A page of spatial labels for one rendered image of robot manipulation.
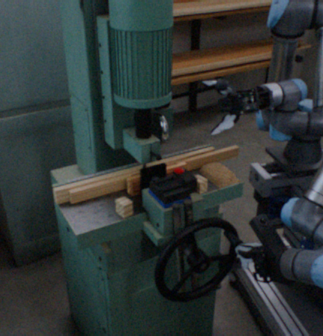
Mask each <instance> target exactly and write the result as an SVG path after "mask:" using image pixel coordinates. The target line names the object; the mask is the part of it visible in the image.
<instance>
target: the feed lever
mask: <svg viewBox="0 0 323 336"><path fill-rule="evenodd" d="M227 88H228V81H227V80H226V79H219V80H217V82H216V83H215V84H212V85H207V86H205V87H201V88H196V89H194V90H191V91H186V92H183V93H180V94H175V95H172V99H171V101H172V100H175V99H179V98H183V97H186V96H190V95H194V94H198V93H202V92H207V91H210V90H213V89H217V90H219V91H221V92H223V91H225V90H226V89H227ZM169 105H170V102H168V103H166V104H164V105H163V106H158V107H154V109H155V110H161V109H165V108H168V107H169Z"/></svg>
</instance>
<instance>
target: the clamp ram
mask: <svg viewBox="0 0 323 336"><path fill-rule="evenodd" d="M163 177H166V164H165V163H159V164H156V165H153V166H149V167H146V168H142V169H140V193H141V194H142V190H145V189H149V182H150V181H153V180H156V179H161V178H163Z"/></svg>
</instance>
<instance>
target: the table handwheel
mask: <svg viewBox="0 0 323 336"><path fill-rule="evenodd" d="M211 227H216V228H220V229H223V230H225V231H226V230H227V231H229V232H230V233H232V234H233V235H235V236H237V237H238V238H239V235H238V232H237V230H236V229H235V227H234V226H233V225H232V224H231V223H230V222H228V221H227V220H223V219H221V218H216V217H210V218H206V219H199V220H196V221H194V222H193V223H191V224H189V225H187V226H186V227H184V228H183V229H181V230H180V231H179V232H178V233H177V234H175V235H174V236H173V237H172V238H171V239H170V240H169V242H168V243H167V244H166V246H165V247H164V249H163V250H162V252H161V254H160V256H159V258H158V260H157V264H156V266H155V270H154V282H155V285H156V288H157V290H158V291H159V293H160V294H161V295H162V296H163V297H164V298H165V299H167V300H169V301H171V302H191V301H193V300H196V299H198V298H200V297H202V296H204V295H206V294H207V293H209V292H210V291H212V290H213V289H214V288H215V287H216V286H218V285H219V284H220V283H221V282H222V281H223V280H224V279H225V278H226V276H227V275H228V274H229V271H230V270H231V269H232V267H233V265H234V264H235V261H236V259H237V256H238V254H237V253H236V251H235V248H236V247H237V246H234V245H232V244H231V243H230V247H229V252H228V253H226V254H221V255H216V256H208V255H207V254H206V253H205V252H204V251H203V250H201V249H198V248H197V244H196V239H195V236H194V233H197V232H198V231H200V230H204V229H207V228H211ZM188 237H190V242H191V244H189V243H188V242H187V240H186V238H188ZM182 242H183V250H182V251H183V254H184V255H185V256H186V257H187V264H188V266H189V268H188V270H187V271H186V272H185V273H184V275H183V276H182V278H181V280H180V281H179V282H178V283H177V284H176V285H175V286H174V287H173V289H172V290H170V289H169V288H168V287H167V286H166V284H165V267H166V264H167V262H168V261H169V258H170V256H171V255H172V254H173V252H174V251H175V250H176V249H177V248H178V246H179V244H180V243H182ZM238 246H239V245H238ZM219 260H226V261H225V263H224V264H223V266H222V268H221V269H220V270H219V271H218V272H217V273H216V274H215V276H213V278H212V279H211V280H209V282H207V283H206V284H204V285H201V286H200V287H198V288H197V289H194V290H191V291H189V292H178V291H179V289H180V288H181V286H182V285H183V284H184V283H185V282H186V281H187V279H188V278H189V277H190V276H191V274H192V273H194V272H195V273H197V274H198V273H203V272H205V271H206V270H207V269H208V268H209V267H210V265H211V262H215V261H219Z"/></svg>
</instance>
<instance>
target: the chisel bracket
mask: <svg viewBox="0 0 323 336"><path fill-rule="evenodd" d="M123 147H124V148H125V149H126V150H127V151H128V152H129V153H131V154H132V156H134V157H135V159H136V160H137V161H138V162H140V163H141V164H145V163H148V162H151V161H155V160H156V158H155V157H154V156H152V155H151V154H149V152H153V153H155V154H157V155H160V140H159V139H158V138H156V137H155V136H154V135H153V134H151V136H150V137H149V138H147V139H140V138H138V137H136V130H135V127H131V128H127V129H123Z"/></svg>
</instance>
